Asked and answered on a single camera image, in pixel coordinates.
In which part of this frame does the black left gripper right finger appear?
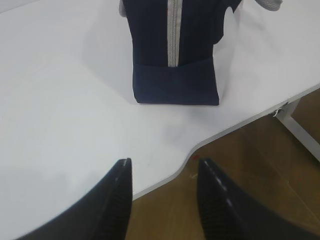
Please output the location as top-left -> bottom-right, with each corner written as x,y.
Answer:
196,158 -> 320,240

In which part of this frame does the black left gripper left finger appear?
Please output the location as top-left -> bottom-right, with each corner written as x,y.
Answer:
21,158 -> 132,240

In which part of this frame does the navy blue lunch bag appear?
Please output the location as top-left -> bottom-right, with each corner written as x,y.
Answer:
119,0 -> 283,106

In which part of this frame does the white table leg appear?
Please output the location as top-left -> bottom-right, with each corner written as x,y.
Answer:
271,98 -> 320,162

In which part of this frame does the white and black cable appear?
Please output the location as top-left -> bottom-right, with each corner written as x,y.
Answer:
272,107 -> 286,118

